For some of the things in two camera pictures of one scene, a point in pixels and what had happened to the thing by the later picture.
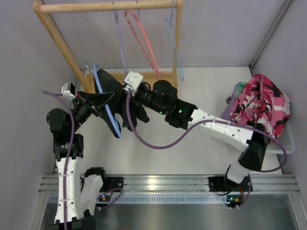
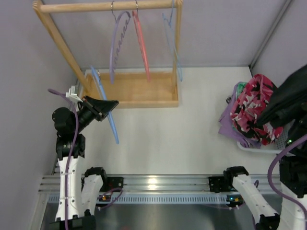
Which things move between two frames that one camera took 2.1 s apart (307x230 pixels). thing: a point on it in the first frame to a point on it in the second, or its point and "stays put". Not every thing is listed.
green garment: [240, 86] stays put
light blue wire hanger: [169, 27] stays put
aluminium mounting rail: [260, 183] stays put
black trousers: [116, 110] to [289, 103]
